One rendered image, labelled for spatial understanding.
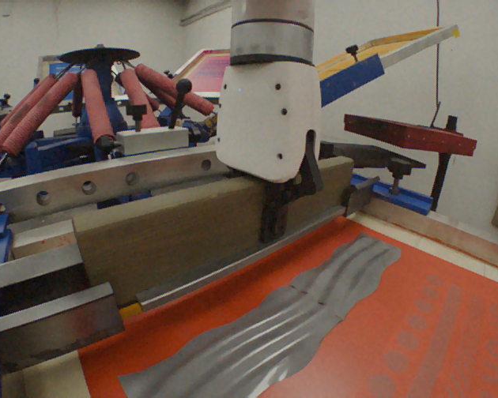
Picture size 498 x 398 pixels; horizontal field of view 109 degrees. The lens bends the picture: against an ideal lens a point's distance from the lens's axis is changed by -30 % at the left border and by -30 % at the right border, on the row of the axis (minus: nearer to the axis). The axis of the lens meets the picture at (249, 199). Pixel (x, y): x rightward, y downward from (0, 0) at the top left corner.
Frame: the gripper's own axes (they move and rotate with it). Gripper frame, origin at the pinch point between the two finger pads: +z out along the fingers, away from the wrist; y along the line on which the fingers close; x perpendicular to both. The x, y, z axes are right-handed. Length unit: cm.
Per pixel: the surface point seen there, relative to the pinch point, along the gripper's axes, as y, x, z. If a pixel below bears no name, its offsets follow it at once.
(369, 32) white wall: -77, 200, -80
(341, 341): 13.3, -2.8, 5.9
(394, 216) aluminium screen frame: 8.0, 24.7, 4.8
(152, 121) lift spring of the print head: -44.9, 5.4, -6.0
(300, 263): 3.7, 3.5, 6.1
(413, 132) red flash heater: -6, 88, -6
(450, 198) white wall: 13, 199, 43
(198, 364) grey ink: 7.6, -13.1, 5.2
